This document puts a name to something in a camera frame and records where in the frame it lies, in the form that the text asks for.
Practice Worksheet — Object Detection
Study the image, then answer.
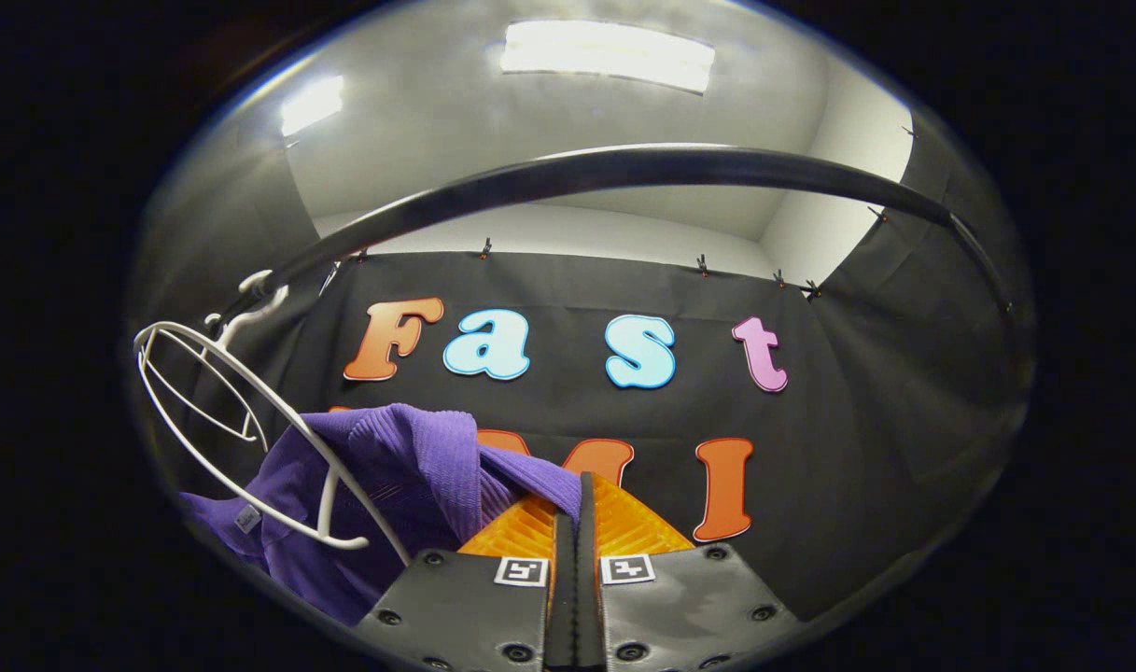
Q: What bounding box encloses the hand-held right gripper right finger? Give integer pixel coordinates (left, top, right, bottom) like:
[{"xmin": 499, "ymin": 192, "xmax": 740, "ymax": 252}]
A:
[{"xmin": 577, "ymin": 471, "xmax": 802, "ymax": 672}]

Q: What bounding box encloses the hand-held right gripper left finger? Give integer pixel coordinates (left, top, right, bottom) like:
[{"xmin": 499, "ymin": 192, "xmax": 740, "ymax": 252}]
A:
[{"xmin": 358, "ymin": 493, "xmax": 578, "ymax": 672}]

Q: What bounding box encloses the purple shirt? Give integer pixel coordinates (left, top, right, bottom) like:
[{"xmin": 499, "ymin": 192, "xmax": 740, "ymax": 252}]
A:
[{"xmin": 180, "ymin": 403, "xmax": 584, "ymax": 628}]

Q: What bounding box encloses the white plastic hanger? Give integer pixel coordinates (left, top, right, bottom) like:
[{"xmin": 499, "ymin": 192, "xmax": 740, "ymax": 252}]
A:
[
  {"xmin": 133, "ymin": 271, "xmax": 414, "ymax": 567},
  {"xmin": 143, "ymin": 327, "xmax": 270, "ymax": 445}
]

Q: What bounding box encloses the black clothes rack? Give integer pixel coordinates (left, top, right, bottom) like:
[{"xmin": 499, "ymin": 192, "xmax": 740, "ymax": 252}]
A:
[{"xmin": 208, "ymin": 143, "xmax": 1021, "ymax": 328}]

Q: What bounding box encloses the row of backdrop clips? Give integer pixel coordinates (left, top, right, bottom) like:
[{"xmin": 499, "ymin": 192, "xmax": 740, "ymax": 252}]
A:
[{"xmin": 353, "ymin": 126, "xmax": 919, "ymax": 301}]

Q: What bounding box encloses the small ceiling light panel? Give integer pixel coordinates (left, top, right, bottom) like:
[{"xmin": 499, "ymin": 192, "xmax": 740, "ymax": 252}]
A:
[{"xmin": 280, "ymin": 75, "xmax": 346, "ymax": 138}]

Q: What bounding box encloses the large ceiling light panel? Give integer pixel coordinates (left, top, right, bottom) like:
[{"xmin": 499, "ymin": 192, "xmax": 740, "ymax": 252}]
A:
[{"xmin": 500, "ymin": 21, "xmax": 716, "ymax": 94}]

